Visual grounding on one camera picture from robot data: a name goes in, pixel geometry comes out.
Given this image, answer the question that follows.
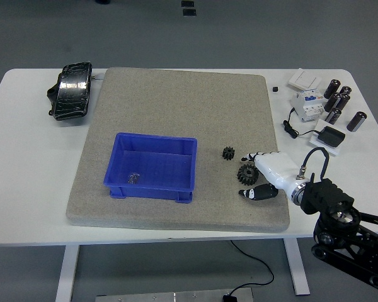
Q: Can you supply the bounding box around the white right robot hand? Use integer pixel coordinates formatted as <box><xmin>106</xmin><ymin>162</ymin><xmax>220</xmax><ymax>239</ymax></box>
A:
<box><xmin>238</xmin><ymin>150</ymin><xmax>306</xmax><ymax>202</ymax></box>

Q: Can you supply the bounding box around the large black gear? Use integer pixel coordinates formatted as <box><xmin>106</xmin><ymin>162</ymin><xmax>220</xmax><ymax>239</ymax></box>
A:
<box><xmin>237</xmin><ymin>163</ymin><xmax>260</xmax><ymax>186</ymax></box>

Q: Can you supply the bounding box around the blue plastic box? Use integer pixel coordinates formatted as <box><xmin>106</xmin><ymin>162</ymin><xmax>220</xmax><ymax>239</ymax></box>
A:
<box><xmin>103</xmin><ymin>131</ymin><xmax>198</xmax><ymax>204</ymax></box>

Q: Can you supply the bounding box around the white flat panel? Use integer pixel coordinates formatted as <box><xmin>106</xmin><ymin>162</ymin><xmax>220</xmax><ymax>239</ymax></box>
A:
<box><xmin>309</xmin><ymin>119</ymin><xmax>343</xmax><ymax>157</ymax></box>

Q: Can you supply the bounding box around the black power adapter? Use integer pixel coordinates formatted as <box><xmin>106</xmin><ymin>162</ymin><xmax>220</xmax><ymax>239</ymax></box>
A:
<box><xmin>316</xmin><ymin>126</ymin><xmax>347</xmax><ymax>148</ymax></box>

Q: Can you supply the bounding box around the white circuit breaker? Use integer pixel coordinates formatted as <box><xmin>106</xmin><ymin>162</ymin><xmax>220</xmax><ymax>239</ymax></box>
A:
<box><xmin>290</xmin><ymin>88</ymin><xmax>328</xmax><ymax>122</ymax></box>

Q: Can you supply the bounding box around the white table leg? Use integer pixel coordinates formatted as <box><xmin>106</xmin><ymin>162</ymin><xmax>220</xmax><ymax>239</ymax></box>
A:
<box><xmin>282</xmin><ymin>238</ymin><xmax>311</xmax><ymax>296</ymax></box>
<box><xmin>55</xmin><ymin>245</ymin><xmax>80</xmax><ymax>302</ymax></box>

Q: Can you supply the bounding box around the grey-brown mat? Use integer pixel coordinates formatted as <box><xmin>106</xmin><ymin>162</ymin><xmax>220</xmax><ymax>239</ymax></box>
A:
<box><xmin>65</xmin><ymin>67</ymin><xmax>291</xmax><ymax>233</ymax></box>

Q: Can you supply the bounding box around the black tape-wrapped pack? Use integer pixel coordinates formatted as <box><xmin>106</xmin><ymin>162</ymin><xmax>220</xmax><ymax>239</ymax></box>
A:
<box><xmin>47</xmin><ymin>61</ymin><xmax>93</xmax><ymax>122</ymax></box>

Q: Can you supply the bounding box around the black adapter cord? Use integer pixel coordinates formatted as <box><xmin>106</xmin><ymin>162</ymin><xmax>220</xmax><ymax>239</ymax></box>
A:
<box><xmin>282</xmin><ymin>108</ymin><xmax>319</xmax><ymax>138</ymax></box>

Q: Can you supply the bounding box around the white wall switch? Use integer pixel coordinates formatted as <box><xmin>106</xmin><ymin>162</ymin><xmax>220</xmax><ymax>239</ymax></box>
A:
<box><xmin>288</xmin><ymin>68</ymin><xmax>322</xmax><ymax>91</ymax></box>

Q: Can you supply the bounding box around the black floor cable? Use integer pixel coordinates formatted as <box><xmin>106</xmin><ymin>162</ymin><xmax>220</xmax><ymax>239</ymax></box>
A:
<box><xmin>229</xmin><ymin>240</ymin><xmax>275</xmax><ymax>296</ymax></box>

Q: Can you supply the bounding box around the grey metal base plate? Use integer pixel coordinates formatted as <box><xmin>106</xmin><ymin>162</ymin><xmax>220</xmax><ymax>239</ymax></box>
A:
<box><xmin>96</xmin><ymin>288</ymin><xmax>255</xmax><ymax>302</ymax></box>

